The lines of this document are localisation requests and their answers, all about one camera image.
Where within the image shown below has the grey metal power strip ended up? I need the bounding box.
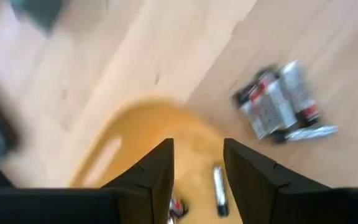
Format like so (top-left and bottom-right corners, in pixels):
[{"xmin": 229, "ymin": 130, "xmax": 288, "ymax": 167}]
[{"xmin": 9, "ymin": 0, "xmax": 65, "ymax": 34}]

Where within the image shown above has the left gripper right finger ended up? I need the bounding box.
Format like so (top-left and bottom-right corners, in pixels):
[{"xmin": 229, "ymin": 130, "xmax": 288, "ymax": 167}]
[{"xmin": 223, "ymin": 138, "xmax": 332, "ymax": 224}]

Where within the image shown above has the yellow plastic bin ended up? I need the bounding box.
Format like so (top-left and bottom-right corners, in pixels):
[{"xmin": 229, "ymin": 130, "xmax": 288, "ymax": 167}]
[{"xmin": 68, "ymin": 98, "xmax": 245, "ymax": 224}]

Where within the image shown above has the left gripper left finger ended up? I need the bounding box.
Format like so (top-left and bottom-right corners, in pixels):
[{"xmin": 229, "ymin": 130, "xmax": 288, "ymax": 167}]
[{"xmin": 101, "ymin": 138, "xmax": 176, "ymax": 224}]

